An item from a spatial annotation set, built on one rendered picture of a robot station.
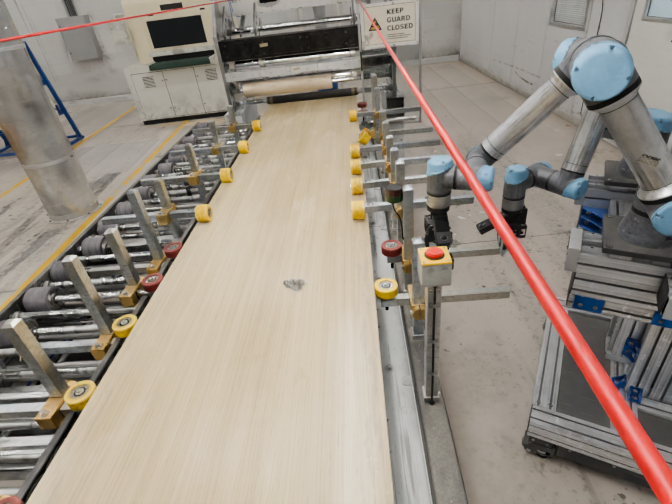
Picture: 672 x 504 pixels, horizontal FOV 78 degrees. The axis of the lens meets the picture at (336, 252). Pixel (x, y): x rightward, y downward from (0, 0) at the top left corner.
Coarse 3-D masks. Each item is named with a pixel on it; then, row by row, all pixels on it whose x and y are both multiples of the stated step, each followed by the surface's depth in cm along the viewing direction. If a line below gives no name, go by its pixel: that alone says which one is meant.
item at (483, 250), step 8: (456, 248) 163; (464, 248) 162; (472, 248) 162; (480, 248) 161; (488, 248) 161; (496, 248) 160; (400, 256) 163; (456, 256) 162; (464, 256) 162; (472, 256) 162
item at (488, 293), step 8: (480, 288) 143; (488, 288) 142; (496, 288) 142; (504, 288) 141; (400, 296) 144; (408, 296) 143; (448, 296) 141; (456, 296) 141; (464, 296) 141; (472, 296) 141; (480, 296) 141; (488, 296) 141; (496, 296) 141; (504, 296) 141; (384, 304) 144; (392, 304) 144; (400, 304) 144; (408, 304) 144
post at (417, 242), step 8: (416, 240) 125; (416, 248) 126; (416, 256) 128; (416, 264) 129; (416, 272) 131; (416, 280) 133; (416, 288) 134; (416, 296) 136; (416, 320) 142; (416, 328) 144
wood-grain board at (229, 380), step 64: (320, 128) 303; (256, 192) 219; (320, 192) 210; (192, 256) 171; (256, 256) 166; (320, 256) 161; (192, 320) 137; (256, 320) 134; (320, 320) 131; (128, 384) 117; (192, 384) 114; (256, 384) 112; (320, 384) 110; (64, 448) 102; (128, 448) 100; (192, 448) 98; (256, 448) 96; (320, 448) 95; (384, 448) 93
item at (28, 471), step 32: (192, 128) 365; (160, 160) 301; (96, 224) 224; (192, 224) 209; (64, 256) 198; (0, 320) 161; (64, 320) 175; (32, 384) 162; (96, 384) 129; (0, 480) 117; (32, 480) 102
